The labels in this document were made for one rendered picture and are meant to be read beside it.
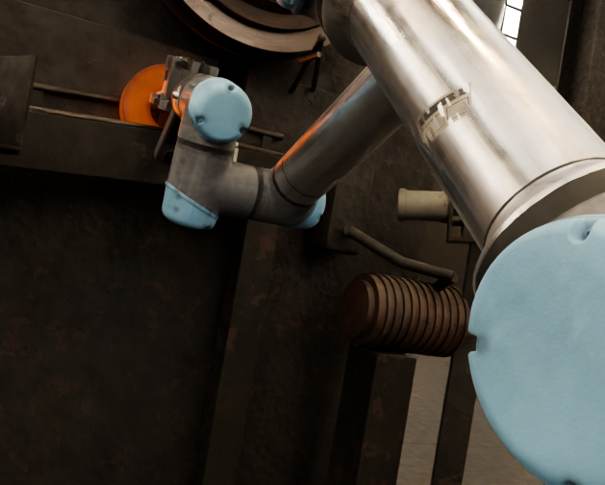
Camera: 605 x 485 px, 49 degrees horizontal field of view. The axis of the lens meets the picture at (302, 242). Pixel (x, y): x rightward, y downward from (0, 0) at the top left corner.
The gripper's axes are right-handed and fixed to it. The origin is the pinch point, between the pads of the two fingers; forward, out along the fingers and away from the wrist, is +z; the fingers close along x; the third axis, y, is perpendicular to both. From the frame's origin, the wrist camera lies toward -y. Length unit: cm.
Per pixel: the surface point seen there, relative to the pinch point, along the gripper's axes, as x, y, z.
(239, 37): -8.8, 13.2, -1.3
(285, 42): -17.1, 14.6, -0.9
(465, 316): -52, -22, -27
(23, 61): 23.0, 1.7, -26.3
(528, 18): -587, 192, 675
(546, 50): -628, 160, 667
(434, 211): -46.2, -6.5, -17.2
